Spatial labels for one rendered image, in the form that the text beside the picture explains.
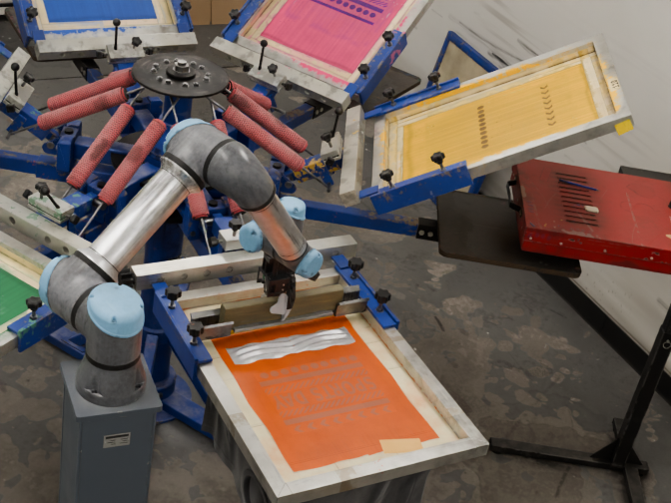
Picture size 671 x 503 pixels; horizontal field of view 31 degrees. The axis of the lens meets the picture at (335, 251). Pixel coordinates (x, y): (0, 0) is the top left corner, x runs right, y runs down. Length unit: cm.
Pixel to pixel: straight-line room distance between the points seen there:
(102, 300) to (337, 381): 85
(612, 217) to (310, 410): 132
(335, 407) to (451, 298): 225
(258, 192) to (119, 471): 69
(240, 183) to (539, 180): 158
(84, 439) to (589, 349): 299
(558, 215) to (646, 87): 125
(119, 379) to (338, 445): 64
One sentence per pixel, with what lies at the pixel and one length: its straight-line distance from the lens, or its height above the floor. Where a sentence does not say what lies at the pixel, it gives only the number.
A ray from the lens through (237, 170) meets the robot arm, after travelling 258.
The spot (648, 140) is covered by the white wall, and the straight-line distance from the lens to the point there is 492.
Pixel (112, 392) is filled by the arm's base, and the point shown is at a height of 124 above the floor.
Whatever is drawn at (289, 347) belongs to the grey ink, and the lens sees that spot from 319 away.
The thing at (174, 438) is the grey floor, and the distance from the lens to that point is 429.
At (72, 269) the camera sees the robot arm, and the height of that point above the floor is 143.
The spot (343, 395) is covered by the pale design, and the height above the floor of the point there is 95.
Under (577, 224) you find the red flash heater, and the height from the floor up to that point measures 110.
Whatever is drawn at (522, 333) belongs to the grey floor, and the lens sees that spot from 515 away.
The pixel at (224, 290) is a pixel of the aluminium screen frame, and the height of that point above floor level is 99.
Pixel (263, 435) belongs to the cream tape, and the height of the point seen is 95.
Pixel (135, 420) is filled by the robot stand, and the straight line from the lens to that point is 263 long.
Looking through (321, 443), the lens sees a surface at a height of 95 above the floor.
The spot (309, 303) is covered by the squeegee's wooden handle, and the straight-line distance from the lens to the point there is 324.
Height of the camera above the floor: 293
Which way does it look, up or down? 33 degrees down
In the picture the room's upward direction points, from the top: 11 degrees clockwise
